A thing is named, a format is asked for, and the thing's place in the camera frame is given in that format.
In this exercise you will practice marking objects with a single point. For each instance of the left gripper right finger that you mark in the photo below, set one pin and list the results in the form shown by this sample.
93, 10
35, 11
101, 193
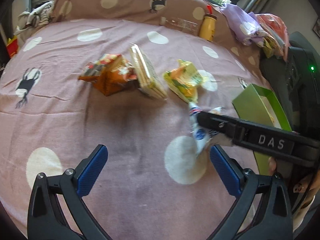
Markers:
273, 218

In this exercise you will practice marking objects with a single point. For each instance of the pink polka dot sheet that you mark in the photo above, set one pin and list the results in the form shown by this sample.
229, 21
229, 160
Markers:
152, 187

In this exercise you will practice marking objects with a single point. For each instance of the purple folded cloth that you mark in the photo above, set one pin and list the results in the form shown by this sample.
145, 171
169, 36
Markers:
246, 28

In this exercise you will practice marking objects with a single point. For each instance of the yellow wafer biscuit pack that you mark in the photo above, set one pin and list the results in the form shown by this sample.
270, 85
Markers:
148, 79

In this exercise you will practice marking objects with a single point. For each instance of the yellow rice cracker bag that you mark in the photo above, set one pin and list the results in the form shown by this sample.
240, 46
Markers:
272, 119

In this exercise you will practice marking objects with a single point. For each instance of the brown polka dot bolster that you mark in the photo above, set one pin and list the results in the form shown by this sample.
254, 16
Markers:
138, 21

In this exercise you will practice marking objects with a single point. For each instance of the pink orange folded cloth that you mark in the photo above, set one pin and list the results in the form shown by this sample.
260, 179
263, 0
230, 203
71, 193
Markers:
276, 28

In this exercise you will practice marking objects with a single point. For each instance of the white black crumpled cloth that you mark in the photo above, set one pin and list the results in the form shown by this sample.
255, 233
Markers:
39, 16

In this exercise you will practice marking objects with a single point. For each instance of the yellow green corn snack bag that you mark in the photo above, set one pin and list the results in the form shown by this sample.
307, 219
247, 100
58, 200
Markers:
184, 81

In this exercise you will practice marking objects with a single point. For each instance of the black camera unit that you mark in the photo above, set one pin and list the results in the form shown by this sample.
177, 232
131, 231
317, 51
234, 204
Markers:
295, 82

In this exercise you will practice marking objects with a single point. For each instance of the red box at bedside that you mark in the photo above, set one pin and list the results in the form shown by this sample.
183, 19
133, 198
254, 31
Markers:
12, 46

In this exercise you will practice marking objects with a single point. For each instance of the clear plastic water bottle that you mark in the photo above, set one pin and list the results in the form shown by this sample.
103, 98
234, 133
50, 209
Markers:
180, 25

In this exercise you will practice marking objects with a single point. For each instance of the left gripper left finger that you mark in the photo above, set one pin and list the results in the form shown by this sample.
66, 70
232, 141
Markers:
46, 219

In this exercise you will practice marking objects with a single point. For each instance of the yellow patterned cloth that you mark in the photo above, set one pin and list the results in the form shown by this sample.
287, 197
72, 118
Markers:
271, 47

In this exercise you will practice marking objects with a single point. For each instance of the framed landscape painting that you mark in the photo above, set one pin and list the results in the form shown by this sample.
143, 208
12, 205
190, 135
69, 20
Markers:
316, 27

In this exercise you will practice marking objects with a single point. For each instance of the orange mushroom snack bag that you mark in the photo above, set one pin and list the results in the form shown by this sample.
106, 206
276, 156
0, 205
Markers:
110, 74

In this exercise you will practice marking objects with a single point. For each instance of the white Diovo snack bag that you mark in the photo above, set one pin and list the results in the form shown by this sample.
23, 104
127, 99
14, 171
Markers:
204, 137

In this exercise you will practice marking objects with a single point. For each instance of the green cardboard box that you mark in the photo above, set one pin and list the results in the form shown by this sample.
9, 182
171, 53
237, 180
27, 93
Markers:
254, 104

